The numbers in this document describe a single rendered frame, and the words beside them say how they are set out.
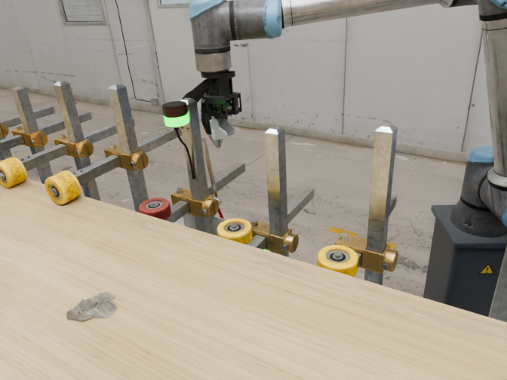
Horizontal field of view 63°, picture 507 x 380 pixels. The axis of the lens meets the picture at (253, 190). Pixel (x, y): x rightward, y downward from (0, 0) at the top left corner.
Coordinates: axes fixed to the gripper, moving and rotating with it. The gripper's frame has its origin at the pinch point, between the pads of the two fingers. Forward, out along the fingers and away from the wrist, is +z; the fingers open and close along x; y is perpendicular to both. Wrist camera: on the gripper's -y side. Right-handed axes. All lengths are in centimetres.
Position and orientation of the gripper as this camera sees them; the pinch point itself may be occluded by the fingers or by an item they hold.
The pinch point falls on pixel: (216, 142)
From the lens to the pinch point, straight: 117.6
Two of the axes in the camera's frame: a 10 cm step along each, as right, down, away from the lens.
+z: 0.7, 8.9, 4.5
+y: 8.5, 1.9, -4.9
